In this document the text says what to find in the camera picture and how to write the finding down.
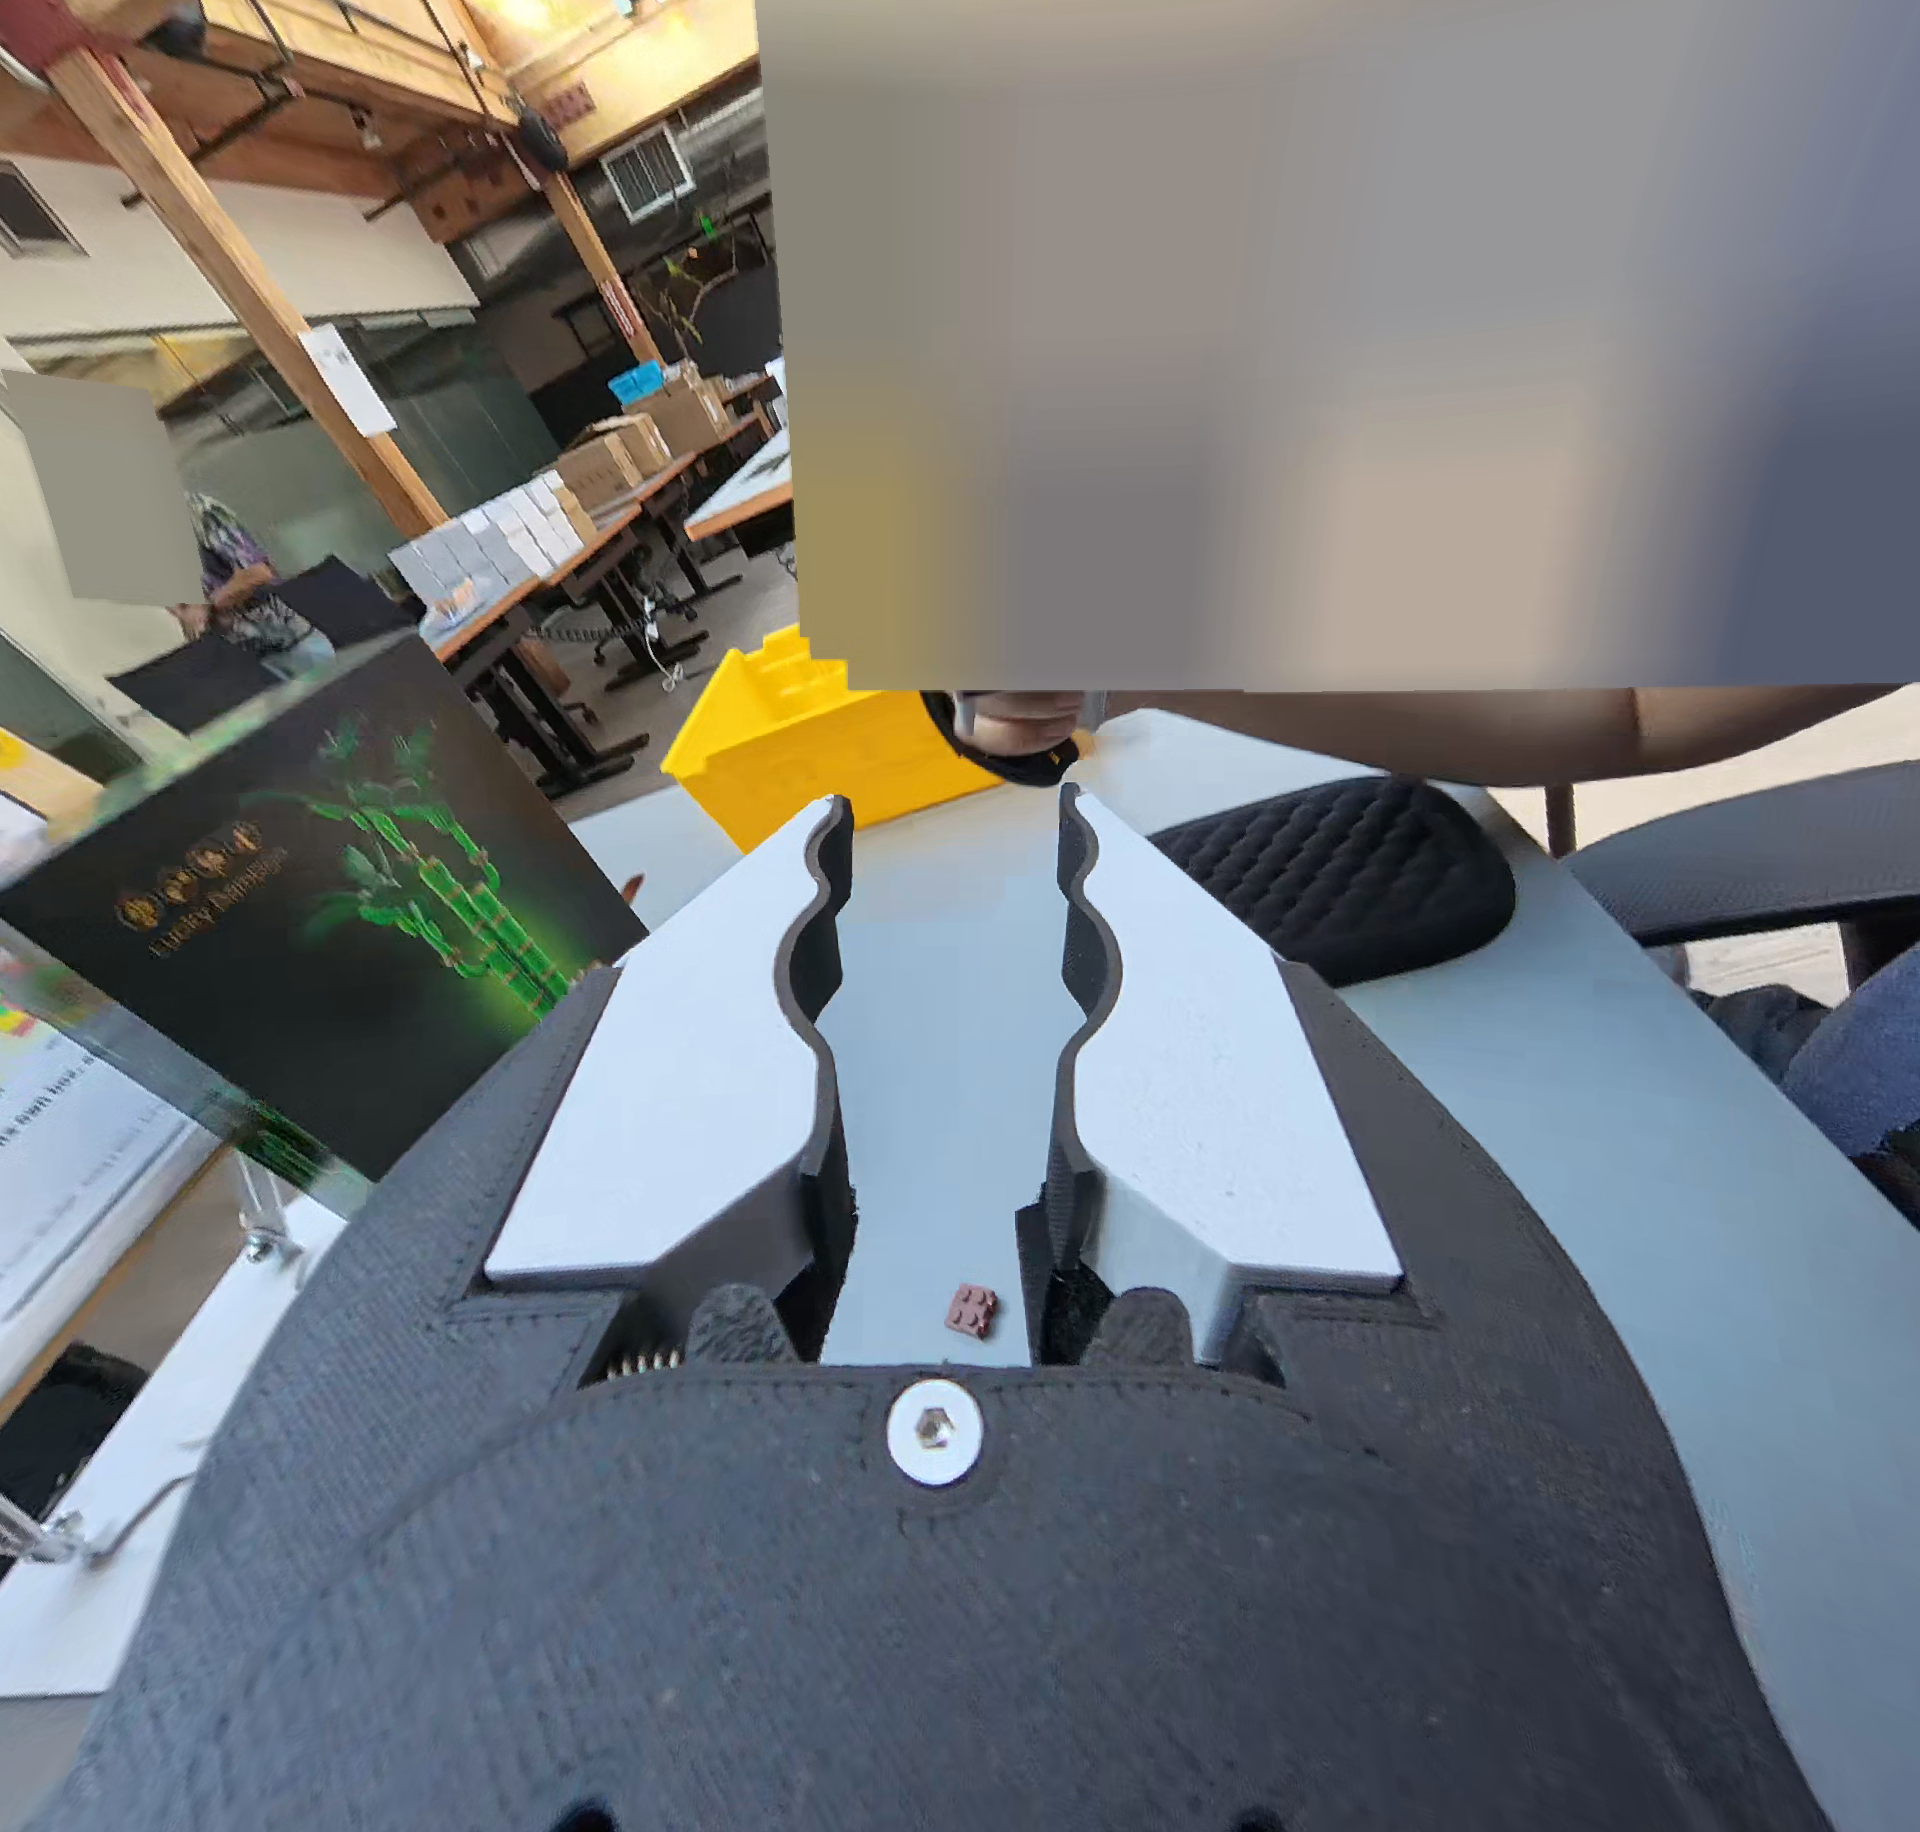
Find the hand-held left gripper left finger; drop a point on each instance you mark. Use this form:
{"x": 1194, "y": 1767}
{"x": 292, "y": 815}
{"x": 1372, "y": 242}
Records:
{"x": 676, "y": 1113}

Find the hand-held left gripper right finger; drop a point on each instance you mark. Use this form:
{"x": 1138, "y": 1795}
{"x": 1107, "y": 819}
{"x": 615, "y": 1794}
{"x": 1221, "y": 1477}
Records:
{"x": 1215, "y": 1113}

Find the small brown toy brick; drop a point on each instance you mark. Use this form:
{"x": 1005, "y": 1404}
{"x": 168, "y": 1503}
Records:
{"x": 972, "y": 1309}

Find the person's right forearm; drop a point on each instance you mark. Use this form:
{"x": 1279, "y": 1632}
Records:
{"x": 1500, "y": 738}

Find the white desk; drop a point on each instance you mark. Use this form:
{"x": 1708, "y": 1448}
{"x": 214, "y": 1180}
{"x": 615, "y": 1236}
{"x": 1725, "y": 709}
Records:
{"x": 1576, "y": 1262}

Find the person's right hand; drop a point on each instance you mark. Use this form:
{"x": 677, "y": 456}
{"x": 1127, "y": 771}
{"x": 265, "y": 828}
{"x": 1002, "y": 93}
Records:
{"x": 1027, "y": 722}

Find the yellow plastic bin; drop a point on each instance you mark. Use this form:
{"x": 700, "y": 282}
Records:
{"x": 780, "y": 768}

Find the black box with bamboo print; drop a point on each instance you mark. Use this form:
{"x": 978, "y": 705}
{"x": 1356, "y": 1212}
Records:
{"x": 375, "y": 993}

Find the long work table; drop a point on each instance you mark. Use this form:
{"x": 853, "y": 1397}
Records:
{"x": 742, "y": 488}
{"x": 555, "y": 618}

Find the cardboard box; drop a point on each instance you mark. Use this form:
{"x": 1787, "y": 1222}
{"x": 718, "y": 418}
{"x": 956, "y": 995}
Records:
{"x": 610, "y": 458}
{"x": 681, "y": 413}

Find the stack of white boxes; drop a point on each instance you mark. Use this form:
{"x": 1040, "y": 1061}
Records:
{"x": 486, "y": 548}

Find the indoor plant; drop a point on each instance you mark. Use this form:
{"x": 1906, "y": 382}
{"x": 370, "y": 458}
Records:
{"x": 696, "y": 287}

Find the printed instruction sheet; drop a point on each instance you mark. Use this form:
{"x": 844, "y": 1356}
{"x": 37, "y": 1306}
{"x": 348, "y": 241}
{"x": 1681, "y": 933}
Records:
{"x": 75, "y": 1172}

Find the black chair back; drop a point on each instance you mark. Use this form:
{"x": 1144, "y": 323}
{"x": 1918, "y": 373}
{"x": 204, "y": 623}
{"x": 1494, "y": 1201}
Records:
{"x": 348, "y": 603}
{"x": 186, "y": 683}

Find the person's leg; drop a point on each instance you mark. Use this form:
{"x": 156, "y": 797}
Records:
{"x": 1861, "y": 1068}

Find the white paper sign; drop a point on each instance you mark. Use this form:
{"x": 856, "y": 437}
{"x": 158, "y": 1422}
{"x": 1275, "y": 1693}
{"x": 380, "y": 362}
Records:
{"x": 348, "y": 379}

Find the wooden diagonal brace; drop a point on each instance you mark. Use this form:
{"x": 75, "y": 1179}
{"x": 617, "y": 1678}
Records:
{"x": 241, "y": 273}

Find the white wall vent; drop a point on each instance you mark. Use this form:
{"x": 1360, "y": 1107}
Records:
{"x": 32, "y": 209}
{"x": 648, "y": 173}

